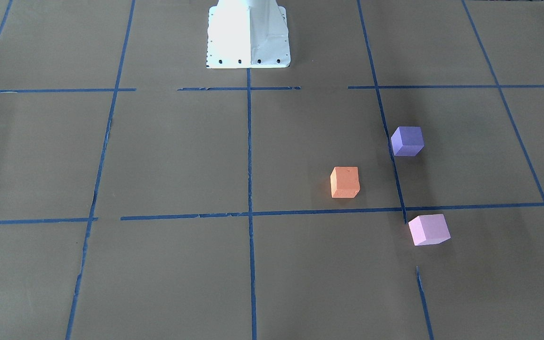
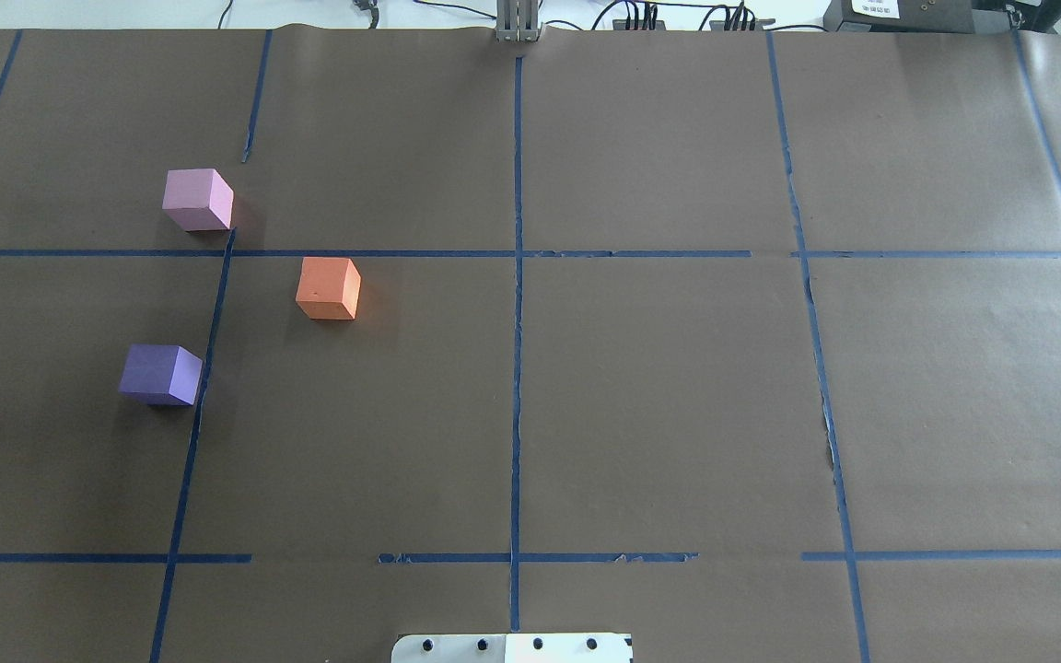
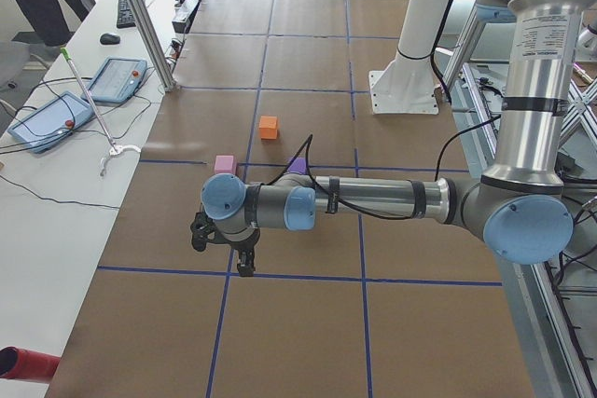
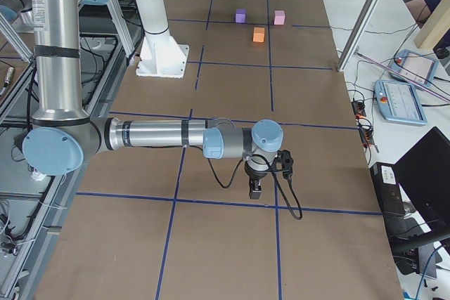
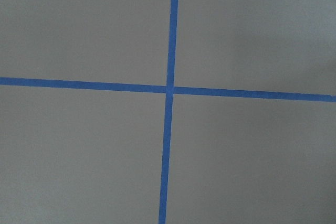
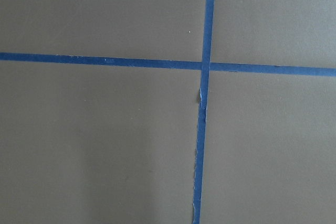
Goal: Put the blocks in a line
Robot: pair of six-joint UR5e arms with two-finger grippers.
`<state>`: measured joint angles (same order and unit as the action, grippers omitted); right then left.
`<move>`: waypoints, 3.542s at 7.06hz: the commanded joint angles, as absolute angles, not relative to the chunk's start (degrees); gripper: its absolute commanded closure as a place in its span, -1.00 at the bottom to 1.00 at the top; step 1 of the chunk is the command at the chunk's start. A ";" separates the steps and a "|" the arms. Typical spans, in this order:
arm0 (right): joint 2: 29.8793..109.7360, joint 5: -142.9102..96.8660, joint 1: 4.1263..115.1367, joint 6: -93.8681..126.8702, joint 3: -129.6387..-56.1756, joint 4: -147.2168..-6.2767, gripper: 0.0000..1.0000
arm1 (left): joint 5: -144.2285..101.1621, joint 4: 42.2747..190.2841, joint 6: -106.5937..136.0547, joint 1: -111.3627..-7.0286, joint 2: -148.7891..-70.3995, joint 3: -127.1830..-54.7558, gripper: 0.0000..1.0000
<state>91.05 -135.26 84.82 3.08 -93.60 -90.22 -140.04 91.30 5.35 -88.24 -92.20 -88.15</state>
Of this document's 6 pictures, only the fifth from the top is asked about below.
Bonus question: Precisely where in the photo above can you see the brown paper table cover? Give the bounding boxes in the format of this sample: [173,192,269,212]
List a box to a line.
[1,0,335,223]

